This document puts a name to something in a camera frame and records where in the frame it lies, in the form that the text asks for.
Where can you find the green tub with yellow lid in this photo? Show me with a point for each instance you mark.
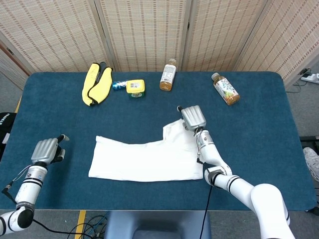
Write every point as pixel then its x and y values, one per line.
pixel 135 85

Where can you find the amber tea bottle white label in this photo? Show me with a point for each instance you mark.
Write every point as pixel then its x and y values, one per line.
pixel 167 79

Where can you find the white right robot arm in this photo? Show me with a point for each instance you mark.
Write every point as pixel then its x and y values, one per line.
pixel 261 199

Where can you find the tea bottle with fruit label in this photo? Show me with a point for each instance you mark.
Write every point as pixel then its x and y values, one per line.
pixel 228 90

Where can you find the woven folding screen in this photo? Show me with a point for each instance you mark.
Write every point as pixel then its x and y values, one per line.
pixel 149 30

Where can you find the white sneaker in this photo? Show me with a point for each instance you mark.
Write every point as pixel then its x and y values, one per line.
pixel 311 156

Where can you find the white t-shirt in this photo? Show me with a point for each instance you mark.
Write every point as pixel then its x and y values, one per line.
pixel 144 161

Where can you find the black power adapter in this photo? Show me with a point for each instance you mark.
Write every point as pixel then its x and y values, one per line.
pixel 306 71

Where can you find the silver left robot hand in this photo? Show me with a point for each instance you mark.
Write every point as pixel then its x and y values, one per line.
pixel 46 150

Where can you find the blue drink can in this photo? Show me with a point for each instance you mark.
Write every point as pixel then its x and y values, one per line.
pixel 119 85

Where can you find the blue carpet table cover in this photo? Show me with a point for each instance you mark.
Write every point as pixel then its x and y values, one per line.
pixel 49 112

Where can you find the black bag with white lettering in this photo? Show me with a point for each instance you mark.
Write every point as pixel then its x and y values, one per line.
pixel 6 124

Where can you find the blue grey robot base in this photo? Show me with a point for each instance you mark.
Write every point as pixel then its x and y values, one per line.
pixel 159 224

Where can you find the white power strip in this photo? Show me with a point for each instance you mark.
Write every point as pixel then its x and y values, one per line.
pixel 311 77

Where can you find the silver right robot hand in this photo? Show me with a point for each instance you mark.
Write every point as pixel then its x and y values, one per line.
pixel 194 118

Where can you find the black metal floor bar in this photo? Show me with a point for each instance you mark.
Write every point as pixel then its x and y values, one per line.
pixel 309 138

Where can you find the yellow cloth with black trim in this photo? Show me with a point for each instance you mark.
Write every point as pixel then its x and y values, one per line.
pixel 98 89

